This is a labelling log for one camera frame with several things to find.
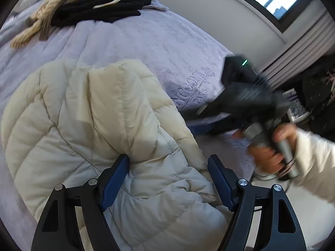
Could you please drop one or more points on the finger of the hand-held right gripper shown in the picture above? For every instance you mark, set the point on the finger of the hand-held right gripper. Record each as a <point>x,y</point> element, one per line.
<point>209,108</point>
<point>206,129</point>

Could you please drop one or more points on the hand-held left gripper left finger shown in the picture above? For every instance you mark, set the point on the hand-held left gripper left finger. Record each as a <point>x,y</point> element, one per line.
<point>115,183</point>

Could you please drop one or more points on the dark cloth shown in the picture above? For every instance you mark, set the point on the dark cloth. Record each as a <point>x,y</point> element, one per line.
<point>319,91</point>

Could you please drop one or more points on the cream striped knit sweater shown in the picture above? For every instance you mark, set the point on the cream striped knit sweater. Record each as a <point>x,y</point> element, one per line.
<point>26,35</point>

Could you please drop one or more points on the white patterned box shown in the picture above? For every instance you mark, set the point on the white patterned box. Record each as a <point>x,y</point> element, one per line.
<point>295,104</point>

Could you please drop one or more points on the lavender plush blanket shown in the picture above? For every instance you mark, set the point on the lavender plush blanket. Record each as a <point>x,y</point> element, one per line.
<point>157,36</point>

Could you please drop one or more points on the cream puffer jacket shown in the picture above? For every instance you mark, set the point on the cream puffer jacket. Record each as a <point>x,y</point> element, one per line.
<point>91,125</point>

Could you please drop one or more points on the person's right hand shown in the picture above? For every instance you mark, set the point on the person's right hand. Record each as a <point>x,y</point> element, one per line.
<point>267,159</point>

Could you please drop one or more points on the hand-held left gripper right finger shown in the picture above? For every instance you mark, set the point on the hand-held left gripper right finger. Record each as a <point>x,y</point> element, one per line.
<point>222,185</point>

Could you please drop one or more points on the black knit garment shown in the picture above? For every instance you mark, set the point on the black knit garment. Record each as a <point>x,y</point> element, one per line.
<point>104,7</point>

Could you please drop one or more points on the grey pleated curtain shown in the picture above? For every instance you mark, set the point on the grey pleated curtain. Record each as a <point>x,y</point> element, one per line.
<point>301,55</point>

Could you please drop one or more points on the person's right forearm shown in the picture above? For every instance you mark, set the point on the person's right forearm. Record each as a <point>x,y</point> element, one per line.
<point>316,162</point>

